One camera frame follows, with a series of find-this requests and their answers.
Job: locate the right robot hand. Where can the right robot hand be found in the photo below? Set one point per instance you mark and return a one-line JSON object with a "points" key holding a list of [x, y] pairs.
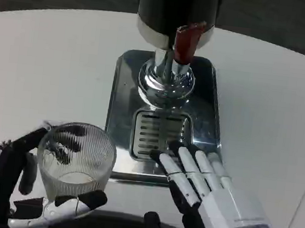
{"points": [[214, 203]]}

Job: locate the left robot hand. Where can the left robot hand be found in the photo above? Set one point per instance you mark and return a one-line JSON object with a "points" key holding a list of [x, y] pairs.
{"points": [[3, 163]]}

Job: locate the clear ribbed glass cup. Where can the clear ribbed glass cup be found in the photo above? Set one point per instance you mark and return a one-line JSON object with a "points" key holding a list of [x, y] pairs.
{"points": [[75, 160]]}

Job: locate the slotted steel drain grid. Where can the slotted steel drain grid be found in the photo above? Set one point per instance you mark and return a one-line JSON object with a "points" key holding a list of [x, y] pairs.
{"points": [[155, 136]]}

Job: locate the steel drip tray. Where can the steel drip tray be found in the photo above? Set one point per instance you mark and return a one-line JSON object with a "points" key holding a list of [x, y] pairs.
{"points": [[167, 107]]}

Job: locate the black drink dispenser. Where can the black drink dispenser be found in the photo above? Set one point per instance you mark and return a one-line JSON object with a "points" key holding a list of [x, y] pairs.
{"points": [[172, 39]]}

